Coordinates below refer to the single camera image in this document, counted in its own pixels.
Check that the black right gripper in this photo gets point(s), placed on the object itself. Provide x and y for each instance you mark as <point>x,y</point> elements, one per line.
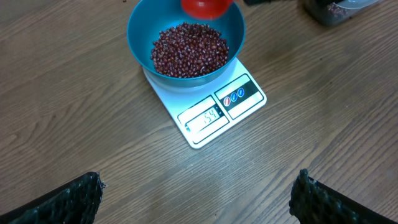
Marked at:
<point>255,2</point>

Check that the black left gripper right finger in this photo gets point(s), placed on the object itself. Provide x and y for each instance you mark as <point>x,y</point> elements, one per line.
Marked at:
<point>312,202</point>

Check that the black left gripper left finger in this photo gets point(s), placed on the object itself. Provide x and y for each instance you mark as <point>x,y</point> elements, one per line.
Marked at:
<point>74,202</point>

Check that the orange scoop with blue handle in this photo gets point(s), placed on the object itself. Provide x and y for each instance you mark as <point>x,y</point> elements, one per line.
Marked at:
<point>206,9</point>

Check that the red beans in bowl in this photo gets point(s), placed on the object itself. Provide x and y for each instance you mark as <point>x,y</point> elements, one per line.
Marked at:
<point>189,51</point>

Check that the blue plastic bowl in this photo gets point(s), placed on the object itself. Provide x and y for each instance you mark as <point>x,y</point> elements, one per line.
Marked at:
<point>150,17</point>

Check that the white digital kitchen scale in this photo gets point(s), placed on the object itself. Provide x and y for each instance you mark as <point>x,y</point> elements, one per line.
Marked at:
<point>202,113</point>

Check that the clear plastic container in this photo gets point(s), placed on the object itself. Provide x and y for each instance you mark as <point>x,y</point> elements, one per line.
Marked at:
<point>333,12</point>

